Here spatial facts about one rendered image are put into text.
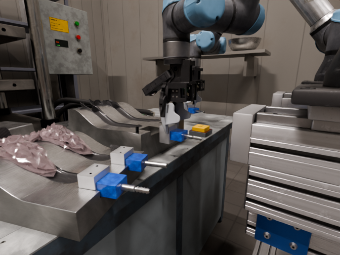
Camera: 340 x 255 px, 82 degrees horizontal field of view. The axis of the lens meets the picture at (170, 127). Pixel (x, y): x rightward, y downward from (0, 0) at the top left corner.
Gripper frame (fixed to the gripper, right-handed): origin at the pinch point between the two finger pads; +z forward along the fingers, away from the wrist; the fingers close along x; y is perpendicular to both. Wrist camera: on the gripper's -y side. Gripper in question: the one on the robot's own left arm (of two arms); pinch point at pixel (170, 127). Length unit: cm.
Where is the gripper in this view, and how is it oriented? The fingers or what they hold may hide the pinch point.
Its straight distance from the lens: 61.2
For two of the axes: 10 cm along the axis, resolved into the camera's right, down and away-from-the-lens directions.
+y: 8.6, 1.2, -5.0
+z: 0.0, 9.7, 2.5
